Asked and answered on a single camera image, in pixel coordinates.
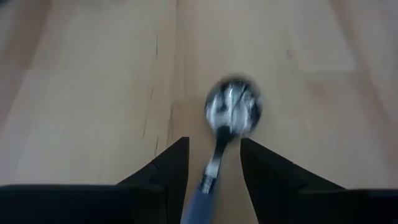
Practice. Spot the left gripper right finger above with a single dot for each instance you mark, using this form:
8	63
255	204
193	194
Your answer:
295	202

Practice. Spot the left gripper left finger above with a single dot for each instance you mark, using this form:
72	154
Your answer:
140	205

